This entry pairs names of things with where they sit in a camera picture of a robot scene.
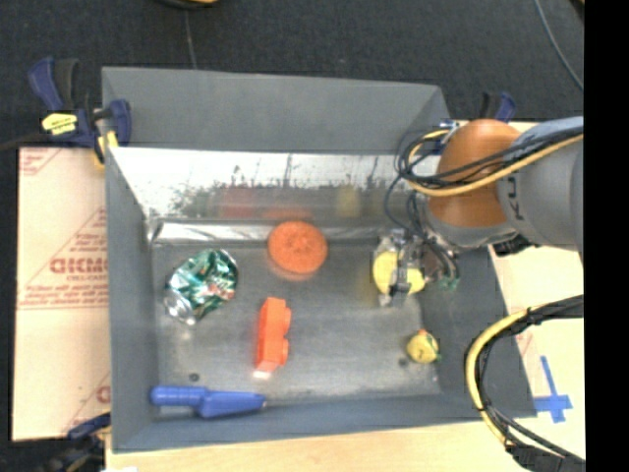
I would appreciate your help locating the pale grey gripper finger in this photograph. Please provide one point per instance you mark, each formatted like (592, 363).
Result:
(393, 242)
(403, 283)

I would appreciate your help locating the yellow toy lemon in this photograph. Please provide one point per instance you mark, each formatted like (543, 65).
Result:
(385, 271)

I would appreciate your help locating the small yellow and green toy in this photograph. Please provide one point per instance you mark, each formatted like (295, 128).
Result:
(421, 348)

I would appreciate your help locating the grey metal bin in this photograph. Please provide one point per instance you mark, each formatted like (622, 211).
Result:
(334, 322)

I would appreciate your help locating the orange round disc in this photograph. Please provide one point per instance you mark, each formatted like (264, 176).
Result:
(297, 246)

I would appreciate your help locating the orange plastic toy block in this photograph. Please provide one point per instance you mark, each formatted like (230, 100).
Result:
(272, 332)

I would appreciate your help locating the crushed green metal can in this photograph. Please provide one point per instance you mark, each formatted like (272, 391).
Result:
(204, 283)

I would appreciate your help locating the blue plastic tool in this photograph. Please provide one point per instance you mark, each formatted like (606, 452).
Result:
(221, 403)

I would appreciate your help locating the brown cardboard board red print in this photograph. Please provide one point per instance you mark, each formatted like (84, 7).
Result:
(59, 283)

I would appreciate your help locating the black cylinder on white bracket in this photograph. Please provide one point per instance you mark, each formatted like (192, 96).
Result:
(511, 248)

